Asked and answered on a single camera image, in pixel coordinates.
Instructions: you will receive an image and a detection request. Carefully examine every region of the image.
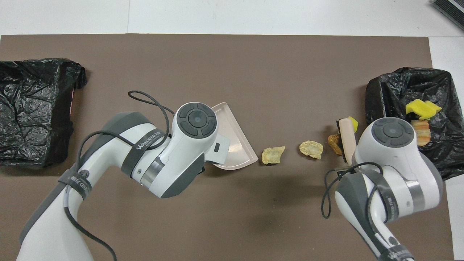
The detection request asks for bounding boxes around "beige plastic dustpan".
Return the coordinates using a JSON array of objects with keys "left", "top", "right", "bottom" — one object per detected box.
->
[{"left": 203, "top": 102, "right": 259, "bottom": 171}]

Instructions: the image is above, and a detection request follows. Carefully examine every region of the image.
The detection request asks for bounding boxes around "pale yellow food scrap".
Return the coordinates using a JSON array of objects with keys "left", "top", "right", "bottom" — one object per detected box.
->
[
  {"left": 299, "top": 140, "right": 324, "bottom": 160},
  {"left": 261, "top": 146, "right": 286, "bottom": 166}
]

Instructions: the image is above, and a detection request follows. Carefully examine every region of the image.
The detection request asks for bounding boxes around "brown fried nugget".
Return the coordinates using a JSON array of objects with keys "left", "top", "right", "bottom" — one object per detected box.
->
[{"left": 327, "top": 134, "right": 343, "bottom": 156}]

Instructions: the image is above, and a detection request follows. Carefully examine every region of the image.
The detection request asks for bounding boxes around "beige hand brush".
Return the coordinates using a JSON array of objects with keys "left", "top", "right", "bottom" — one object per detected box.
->
[{"left": 336, "top": 118, "right": 357, "bottom": 166}]

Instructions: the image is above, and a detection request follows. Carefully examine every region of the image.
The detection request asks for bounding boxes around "tan pastry piece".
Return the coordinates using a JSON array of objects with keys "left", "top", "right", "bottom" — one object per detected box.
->
[{"left": 410, "top": 119, "right": 431, "bottom": 147}]

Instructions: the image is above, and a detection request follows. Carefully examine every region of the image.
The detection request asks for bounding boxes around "bin with black bag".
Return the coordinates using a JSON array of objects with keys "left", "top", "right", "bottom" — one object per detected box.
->
[
  {"left": 365, "top": 67, "right": 464, "bottom": 185},
  {"left": 0, "top": 58, "right": 88, "bottom": 170}
]

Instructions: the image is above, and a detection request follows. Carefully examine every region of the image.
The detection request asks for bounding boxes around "brown table mat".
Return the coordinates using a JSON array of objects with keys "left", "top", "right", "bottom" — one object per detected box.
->
[{"left": 0, "top": 34, "right": 455, "bottom": 261}]

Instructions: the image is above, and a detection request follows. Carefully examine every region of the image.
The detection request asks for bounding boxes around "black ribbed mat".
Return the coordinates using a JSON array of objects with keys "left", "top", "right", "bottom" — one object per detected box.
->
[{"left": 432, "top": 0, "right": 464, "bottom": 31}]

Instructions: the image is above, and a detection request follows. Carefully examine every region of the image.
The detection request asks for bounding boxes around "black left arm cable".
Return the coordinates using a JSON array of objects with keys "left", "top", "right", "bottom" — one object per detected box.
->
[{"left": 63, "top": 90, "right": 176, "bottom": 261}]

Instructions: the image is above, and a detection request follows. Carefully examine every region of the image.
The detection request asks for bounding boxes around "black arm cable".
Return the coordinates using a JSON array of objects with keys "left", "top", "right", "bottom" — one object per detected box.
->
[
  {"left": 63, "top": 90, "right": 176, "bottom": 261},
  {"left": 321, "top": 161, "right": 395, "bottom": 254}
]

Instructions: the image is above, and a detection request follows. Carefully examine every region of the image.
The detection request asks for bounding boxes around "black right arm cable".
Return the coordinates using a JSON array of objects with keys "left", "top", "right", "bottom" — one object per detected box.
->
[{"left": 321, "top": 161, "right": 395, "bottom": 254}]

